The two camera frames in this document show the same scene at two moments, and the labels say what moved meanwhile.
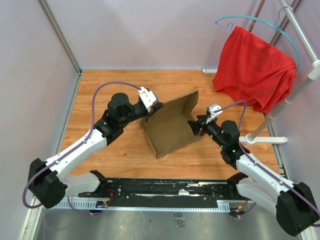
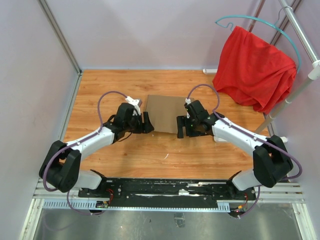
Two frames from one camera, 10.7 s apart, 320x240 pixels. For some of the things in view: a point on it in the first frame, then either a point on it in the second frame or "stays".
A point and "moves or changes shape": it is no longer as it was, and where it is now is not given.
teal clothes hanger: [275, 25] stays
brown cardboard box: [167, 128] moves or changes shape
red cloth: [251, 70] stays
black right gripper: [196, 126] -> [183, 121]
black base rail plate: [161, 192] stays
